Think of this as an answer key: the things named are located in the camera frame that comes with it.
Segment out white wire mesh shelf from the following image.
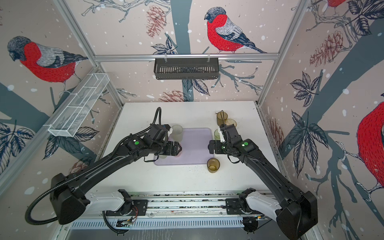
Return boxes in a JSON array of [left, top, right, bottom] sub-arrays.
[[48, 73, 110, 137]]

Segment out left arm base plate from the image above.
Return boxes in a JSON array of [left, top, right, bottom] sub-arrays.
[[106, 200, 148, 217]]

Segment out green smooth cup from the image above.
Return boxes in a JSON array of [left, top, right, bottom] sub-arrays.
[[214, 129, 221, 141]]

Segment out aluminium frame top rail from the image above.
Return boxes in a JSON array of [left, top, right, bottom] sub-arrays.
[[94, 53, 280, 63]]

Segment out yellow smooth cup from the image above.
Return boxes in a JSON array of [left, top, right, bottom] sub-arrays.
[[225, 119, 237, 127]]

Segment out lilac plastic tray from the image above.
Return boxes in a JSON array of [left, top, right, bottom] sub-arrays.
[[155, 128, 214, 166]]

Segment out pink smooth cup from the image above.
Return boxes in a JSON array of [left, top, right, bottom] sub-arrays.
[[174, 151, 183, 158]]

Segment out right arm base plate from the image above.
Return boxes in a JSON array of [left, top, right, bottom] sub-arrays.
[[224, 198, 260, 215]]

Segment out brown textured cup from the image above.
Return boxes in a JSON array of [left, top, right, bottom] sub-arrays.
[[217, 111, 228, 126], [207, 158, 221, 173]]

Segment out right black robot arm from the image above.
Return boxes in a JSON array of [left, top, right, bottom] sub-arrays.
[[208, 124, 318, 240]]

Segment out pale green textured cup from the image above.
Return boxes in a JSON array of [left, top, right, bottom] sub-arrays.
[[171, 125, 184, 143]]

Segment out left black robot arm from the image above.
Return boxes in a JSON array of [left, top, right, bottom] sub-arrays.
[[50, 125, 182, 225]]

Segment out black hanging wire basket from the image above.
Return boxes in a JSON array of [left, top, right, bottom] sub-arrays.
[[154, 58, 220, 80]]

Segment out brown textured cup back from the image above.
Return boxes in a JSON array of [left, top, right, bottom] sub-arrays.
[[217, 111, 228, 126]]

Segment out brown textured cup front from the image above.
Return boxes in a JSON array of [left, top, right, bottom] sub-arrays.
[[207, 158, 221, 173]]

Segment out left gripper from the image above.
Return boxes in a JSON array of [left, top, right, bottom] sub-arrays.
[[151, 140, 184, 155]]

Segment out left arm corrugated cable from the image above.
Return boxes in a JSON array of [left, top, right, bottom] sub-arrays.
[[24, 107, 163, 235]]

